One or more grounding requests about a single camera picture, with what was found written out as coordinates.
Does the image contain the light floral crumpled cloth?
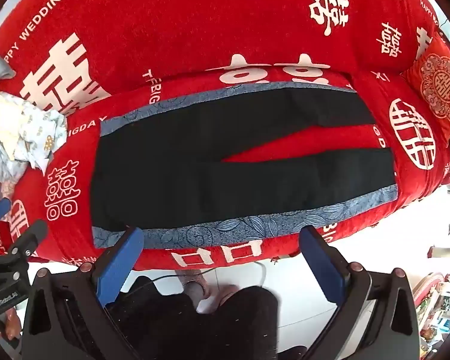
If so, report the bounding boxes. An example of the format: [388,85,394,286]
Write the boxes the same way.
[0,92,67,200]

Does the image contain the black pants with grey trim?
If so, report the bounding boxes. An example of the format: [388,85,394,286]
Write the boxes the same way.
[90,84,398,249]

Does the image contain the red folded wedding quilt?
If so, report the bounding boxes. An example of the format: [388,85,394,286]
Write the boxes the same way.
[0,0,437,114]

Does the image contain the black cable on floor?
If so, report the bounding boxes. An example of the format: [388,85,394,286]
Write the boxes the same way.
[149,261,268,290]

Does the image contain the person legs in black trousers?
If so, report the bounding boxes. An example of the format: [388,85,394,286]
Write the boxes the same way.
[107,276,307,359]

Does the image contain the operator left hand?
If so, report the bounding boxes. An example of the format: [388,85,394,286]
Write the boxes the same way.
[5,308,22,341]

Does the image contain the cluttered shelf items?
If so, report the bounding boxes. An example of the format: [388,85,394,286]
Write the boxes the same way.
[413,246,450,359]

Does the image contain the red embroidered pillow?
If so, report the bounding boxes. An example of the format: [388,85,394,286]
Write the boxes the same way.
[402,32,450,141]

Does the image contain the pink slipper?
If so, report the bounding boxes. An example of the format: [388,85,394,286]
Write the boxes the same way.
[175,270,240,314]

